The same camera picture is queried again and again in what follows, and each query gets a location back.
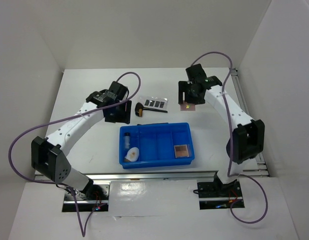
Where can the clear eyeshadow swatch card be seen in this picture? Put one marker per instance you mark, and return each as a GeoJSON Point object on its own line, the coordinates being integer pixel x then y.
{"type": "Point", "coordinates": [153, 102]}

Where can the thin black makeup brush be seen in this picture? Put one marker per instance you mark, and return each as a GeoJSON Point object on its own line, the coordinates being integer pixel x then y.
{"type": "Point", "coordinates": [149, 124]}

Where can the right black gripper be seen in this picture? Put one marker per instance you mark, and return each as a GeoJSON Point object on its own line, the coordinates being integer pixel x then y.
{"type": "Point", "coordinates": [183, 87]}

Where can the clear bottle black cap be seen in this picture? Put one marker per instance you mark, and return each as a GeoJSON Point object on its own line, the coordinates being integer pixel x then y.
{"type": "Point", "coordinates": [127, 140]}

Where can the front aluminium rail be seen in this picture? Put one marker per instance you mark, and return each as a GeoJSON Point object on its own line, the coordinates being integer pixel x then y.
{"type": "Point", "coordinates": [152, 176]}

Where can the brown eyeshadow palette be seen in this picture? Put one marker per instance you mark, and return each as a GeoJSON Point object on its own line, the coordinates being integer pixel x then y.
{"type": "Point", "coordinates": [181, 151]}

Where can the right side aluminium rail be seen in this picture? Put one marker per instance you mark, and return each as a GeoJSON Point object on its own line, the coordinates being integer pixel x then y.
{"type": "Point", "coordinates": [248, 134]}

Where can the pink square compact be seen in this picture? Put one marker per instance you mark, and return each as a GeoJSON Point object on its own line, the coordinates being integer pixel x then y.
{"type": "Point", "coordinates": [187, 106]}

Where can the large black powder brush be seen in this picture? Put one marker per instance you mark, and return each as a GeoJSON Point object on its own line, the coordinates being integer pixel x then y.
{"type": "Point", "coordinates": [139, 109]}

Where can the aluminium rail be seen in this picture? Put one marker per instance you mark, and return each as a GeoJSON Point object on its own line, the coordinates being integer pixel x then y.
{"type": "Point", "coordinates": [248, 134]}
{"type": "Point", "coordinates": [152, 176]}

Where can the white oval compact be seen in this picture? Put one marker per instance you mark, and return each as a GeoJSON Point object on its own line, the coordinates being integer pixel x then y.
{"type": "Point", "coordinates": [132, 155]}

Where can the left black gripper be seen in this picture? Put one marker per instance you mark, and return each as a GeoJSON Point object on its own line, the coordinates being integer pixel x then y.
{"type": "Point", "coordinates": [124, 117]}

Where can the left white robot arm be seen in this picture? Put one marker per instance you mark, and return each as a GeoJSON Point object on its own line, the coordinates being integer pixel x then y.
{"type": "Point", "coordinates": [49, 154]}

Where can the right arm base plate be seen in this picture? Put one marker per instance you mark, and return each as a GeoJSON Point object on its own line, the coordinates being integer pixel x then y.
{"type": "Point", "coordinates": [212, 197]}

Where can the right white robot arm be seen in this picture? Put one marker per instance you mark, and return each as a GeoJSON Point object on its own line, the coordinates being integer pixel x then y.
{"type": "Point", "coordinates": [219, 99]}

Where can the blue plastic divided tray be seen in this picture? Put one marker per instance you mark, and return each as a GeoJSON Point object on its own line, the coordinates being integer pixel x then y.
{"type": "Point", "coordinates": [156, 145]}

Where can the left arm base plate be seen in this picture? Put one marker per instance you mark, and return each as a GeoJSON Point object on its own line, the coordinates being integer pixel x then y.
{"type": "Point", "coordinates": [99, 201]}

